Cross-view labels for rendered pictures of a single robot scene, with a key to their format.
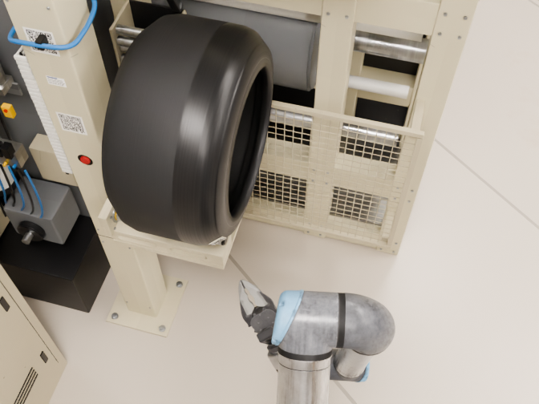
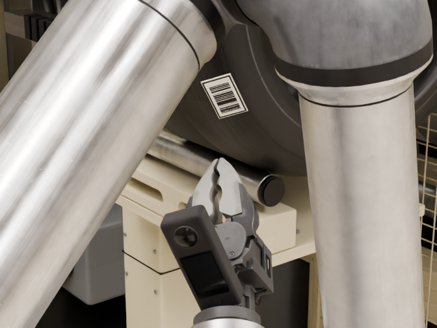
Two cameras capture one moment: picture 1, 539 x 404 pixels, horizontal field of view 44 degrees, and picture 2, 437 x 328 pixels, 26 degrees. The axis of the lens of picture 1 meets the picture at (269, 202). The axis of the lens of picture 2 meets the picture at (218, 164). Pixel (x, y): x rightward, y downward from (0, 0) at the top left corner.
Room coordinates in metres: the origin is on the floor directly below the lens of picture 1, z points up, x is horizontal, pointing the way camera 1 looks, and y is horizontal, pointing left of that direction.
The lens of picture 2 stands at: (0.00, -0.55, 1.36)
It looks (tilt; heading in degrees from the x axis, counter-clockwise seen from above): 19 degrees down; 37
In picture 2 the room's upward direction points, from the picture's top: straight up
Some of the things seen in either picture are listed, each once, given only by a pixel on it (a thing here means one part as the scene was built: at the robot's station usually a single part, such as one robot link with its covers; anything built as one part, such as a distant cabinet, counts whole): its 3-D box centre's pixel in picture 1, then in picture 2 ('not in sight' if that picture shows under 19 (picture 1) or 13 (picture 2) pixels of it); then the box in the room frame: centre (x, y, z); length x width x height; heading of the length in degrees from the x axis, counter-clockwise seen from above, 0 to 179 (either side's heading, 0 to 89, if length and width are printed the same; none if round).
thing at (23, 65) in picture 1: (51, 115); not in sight; (1.25, 0.60, 1.19); 0.05 x 0.04 x 0.48; 165
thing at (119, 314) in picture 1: (147, 300); not in sight; (1.25, 0.51, 0.01); 0.27 x 0.27 x 0.02; 75
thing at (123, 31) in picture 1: (154, 55); not in sight; (1.63, 0.38, 1.05); 0.20 x 0.15 x 0.30; 75
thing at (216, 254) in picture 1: (171, 236); (198, 199); (1.07, 0.30, 0.83); 0.36 x 0.09 x 0.06; 75
